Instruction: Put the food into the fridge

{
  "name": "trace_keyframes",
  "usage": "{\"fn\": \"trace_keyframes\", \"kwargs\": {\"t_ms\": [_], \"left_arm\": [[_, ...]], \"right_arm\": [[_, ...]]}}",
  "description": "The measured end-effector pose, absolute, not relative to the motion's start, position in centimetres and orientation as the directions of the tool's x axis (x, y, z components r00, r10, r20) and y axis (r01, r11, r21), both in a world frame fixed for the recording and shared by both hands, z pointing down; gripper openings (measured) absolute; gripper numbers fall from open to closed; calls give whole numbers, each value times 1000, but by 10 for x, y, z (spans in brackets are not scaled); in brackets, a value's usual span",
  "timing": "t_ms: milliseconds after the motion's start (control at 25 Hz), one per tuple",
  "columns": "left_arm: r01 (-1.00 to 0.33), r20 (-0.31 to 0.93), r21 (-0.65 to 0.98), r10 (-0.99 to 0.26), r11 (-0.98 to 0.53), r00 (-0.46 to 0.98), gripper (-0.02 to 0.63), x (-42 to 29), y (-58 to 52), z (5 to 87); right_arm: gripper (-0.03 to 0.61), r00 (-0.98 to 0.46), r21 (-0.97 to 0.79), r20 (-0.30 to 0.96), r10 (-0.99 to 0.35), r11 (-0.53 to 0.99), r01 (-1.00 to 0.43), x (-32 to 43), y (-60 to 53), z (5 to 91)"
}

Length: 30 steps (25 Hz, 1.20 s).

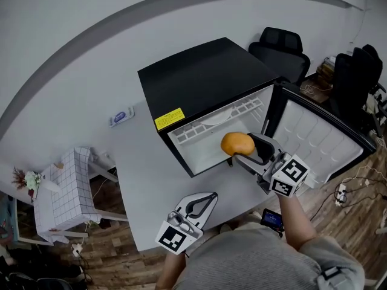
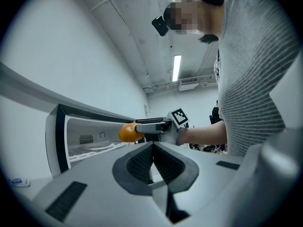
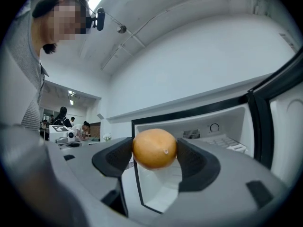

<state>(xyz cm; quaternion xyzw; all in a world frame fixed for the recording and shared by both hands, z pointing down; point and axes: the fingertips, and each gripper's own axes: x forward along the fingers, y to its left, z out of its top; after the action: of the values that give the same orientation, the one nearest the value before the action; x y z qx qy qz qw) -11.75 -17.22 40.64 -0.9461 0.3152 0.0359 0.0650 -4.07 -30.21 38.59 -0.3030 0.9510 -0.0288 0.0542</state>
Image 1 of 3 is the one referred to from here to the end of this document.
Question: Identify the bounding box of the white plate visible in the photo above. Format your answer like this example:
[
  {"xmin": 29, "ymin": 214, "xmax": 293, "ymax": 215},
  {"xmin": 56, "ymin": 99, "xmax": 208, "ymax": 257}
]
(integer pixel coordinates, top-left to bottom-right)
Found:
[{"xmin": 200, "ymin": 106, "xmax": 233, "ymax": 126}]

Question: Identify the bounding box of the person's right forearm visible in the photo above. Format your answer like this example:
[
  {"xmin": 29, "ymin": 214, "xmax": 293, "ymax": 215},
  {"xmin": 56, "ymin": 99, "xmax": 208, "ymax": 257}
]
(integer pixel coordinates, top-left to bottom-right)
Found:
[{"xmin": 278, "ymin": 193, "xmax": 318, "ymax": 252}]

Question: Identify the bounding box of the white and red flower bouquet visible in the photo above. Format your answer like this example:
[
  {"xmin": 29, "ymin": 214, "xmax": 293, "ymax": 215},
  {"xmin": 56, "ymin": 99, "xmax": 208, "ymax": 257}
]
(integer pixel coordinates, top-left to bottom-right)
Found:
[{"xmin": 11, "ymin": 166, "xmax": 42, "ymax": 192}]

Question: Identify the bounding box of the person's grey shirt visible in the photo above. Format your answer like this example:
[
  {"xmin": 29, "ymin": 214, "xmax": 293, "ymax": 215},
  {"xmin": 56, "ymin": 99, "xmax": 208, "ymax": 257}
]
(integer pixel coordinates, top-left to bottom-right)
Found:
[{"xmin": 175, "ymin": 214, "xmax": 366, "ymax": 290}]

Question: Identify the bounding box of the white floor cable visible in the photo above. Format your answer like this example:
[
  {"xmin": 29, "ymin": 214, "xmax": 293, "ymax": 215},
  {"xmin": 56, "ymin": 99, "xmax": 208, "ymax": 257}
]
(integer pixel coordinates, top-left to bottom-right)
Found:
[{"xmin": 347, "ymin": 164, "xmax": 387, "ymax": 187}]

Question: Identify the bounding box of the person's left forearm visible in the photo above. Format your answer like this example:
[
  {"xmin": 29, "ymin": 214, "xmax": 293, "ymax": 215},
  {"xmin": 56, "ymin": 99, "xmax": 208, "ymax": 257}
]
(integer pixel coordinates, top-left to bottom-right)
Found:
[{"xmin": 155, "ymin": 251, "xmax": 187, "ymax": 290}]

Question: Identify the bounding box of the wet wipes packet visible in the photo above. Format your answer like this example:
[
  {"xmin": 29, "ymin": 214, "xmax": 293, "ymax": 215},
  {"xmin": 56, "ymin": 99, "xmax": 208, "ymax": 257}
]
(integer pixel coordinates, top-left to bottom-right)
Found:
[{"xmin": 108, "ymin": 105, "xmax": 135, "ymax": 129}]

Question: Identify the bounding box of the small black screen device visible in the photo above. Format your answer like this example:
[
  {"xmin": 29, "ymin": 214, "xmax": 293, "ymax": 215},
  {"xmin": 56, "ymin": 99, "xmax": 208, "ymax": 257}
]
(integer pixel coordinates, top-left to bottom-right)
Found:
[{"xmin": 261, "ymin": 208, "xmax": 285, "ymax": 231}]

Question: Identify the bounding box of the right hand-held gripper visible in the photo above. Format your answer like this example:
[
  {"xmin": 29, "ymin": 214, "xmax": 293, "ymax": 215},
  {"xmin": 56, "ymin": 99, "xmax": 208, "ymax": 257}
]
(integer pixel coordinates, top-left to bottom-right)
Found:
[{"xmin": 233, "ymin": 132, "xmax": 311, "ymax": 199}]

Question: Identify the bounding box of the white coiled cable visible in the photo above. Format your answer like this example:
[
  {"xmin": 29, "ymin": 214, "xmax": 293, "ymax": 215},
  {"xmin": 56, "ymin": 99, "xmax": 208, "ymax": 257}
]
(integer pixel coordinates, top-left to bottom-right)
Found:
[{"xmin": 301, "ymin": 83, "xmax": 324, "ymax": 96}]

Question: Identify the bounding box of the black mini fridge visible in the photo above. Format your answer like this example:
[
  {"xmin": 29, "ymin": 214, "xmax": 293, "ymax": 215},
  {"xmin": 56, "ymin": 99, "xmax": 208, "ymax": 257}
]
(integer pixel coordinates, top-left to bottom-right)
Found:
[{"xmin": 137, "ymin": 37, "xmax": 378, "ymax": 190}]

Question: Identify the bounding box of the white tiled side table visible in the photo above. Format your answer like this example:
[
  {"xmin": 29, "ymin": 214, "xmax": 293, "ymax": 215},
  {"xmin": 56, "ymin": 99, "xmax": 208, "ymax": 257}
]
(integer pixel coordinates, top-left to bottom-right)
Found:
[{"xmin": 18, "ymin": 158, "xmax": 129, "ymax": 247}]

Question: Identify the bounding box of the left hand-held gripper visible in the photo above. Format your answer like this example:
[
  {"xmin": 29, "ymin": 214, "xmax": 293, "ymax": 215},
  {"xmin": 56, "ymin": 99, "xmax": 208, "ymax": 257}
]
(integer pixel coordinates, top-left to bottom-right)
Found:
[{"xmin": 155, "ymin": 192, "xmax": 219, "ymax": 256}]

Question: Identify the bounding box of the orange fruit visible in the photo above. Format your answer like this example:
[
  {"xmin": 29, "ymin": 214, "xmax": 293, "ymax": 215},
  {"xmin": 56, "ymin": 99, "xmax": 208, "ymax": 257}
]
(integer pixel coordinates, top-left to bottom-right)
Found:
[{"xmin": 220, "ymin": 132, "xmax": 256, "ymax": 156}]

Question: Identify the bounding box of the black mesh office chair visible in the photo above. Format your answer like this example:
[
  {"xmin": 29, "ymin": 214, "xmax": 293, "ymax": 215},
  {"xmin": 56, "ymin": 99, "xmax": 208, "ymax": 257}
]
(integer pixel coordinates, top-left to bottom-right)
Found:
[
  {"xmin": 248, "ymin": 27, "xmax": 311, "ymax": 86},
  {"xmin": 329, "ymin": 47, "xmax": 382, "ymax": 132},
  {"xmin": 362, "ymin": 43, "xmax": 383, "ymax": 81}
]

